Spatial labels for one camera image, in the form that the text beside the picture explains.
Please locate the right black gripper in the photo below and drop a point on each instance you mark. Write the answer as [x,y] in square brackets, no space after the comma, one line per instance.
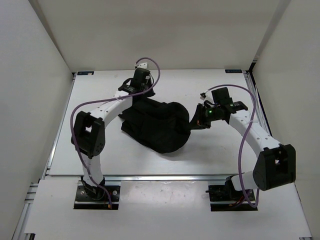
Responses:
[198,122]

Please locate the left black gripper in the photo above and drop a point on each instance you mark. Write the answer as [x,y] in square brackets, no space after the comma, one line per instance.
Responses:
[149,94]

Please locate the black skirt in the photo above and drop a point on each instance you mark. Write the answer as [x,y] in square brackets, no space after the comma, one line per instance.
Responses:
[160,126]

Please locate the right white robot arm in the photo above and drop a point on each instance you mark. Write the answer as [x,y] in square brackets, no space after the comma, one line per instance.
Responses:
[276,163]

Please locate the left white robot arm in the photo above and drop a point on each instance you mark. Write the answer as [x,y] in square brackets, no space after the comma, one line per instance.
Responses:
[88,134]

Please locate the right blue corner label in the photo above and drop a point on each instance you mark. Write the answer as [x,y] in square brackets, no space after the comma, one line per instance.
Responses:
[233,71]

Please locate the blue corner label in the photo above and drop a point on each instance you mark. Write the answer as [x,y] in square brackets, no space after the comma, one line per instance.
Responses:
[85,73]
[233,71]

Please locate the left blue corner label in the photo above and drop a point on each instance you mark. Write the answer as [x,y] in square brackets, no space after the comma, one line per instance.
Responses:
[85,73]

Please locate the white front cover panel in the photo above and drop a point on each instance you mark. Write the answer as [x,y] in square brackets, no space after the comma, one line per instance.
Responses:
[163,211]

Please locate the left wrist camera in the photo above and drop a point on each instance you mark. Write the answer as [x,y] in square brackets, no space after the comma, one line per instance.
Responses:
[141,75]

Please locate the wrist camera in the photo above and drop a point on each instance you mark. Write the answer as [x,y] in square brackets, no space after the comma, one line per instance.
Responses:
[221,96]
[141,75]

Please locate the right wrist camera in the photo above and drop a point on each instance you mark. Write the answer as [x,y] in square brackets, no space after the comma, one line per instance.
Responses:
[221,96]

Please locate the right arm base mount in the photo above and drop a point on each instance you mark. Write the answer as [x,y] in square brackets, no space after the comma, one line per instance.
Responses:
[221,200]

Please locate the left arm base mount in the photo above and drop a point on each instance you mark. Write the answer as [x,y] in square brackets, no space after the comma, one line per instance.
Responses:
[87,200]

